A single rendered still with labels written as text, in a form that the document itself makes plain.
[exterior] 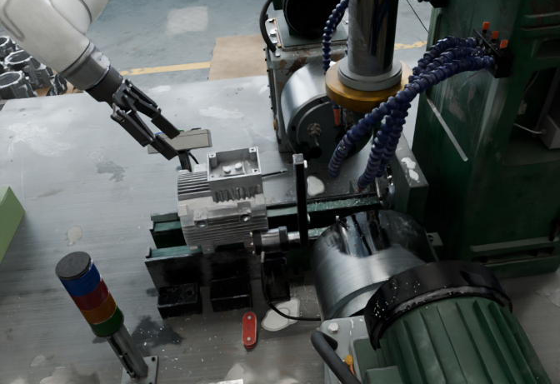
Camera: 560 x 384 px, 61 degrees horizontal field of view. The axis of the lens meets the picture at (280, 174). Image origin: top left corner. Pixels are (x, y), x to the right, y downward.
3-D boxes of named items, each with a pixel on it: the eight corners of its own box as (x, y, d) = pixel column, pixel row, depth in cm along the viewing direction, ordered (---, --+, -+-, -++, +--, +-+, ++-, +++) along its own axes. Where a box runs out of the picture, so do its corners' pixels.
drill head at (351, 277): (407, 247, 115) (420, 172, 98) (476, 425, 85) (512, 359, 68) (306, 261, 114) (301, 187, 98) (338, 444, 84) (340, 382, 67)
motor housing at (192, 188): (264, 199, 131) (257, 145, 118) (272, 252, 116) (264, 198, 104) (192, 209, 130) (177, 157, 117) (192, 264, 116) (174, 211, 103)
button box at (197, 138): (212, 147, 136) (210, 128, 136) (209, 146, 129) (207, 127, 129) (153, 154, 136) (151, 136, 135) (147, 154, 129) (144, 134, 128)
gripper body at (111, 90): (106, 77, 93) (140, 108, 98) (112, 57, 99) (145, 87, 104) (79, 97, 95) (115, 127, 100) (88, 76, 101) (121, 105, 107)
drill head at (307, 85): (349, 99, 164) (352, 32, 148) (376, 167, 137) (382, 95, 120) (278, 108, 164) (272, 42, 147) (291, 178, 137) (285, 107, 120)
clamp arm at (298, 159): (309, 236, 110) (305, 152, 93) (312, 246, 107) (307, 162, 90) (295, 238, 110) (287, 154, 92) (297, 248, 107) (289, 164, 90)
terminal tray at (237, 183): (260, 167, 117) (257, 145, 112) (264, 196, 109) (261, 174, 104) (212, 174, 117) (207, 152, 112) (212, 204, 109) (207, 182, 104)
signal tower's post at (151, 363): (158, 356, 111) (100, 242, 83) (155, 390, 105) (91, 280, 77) (125, 361, 111) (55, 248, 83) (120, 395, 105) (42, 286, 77)
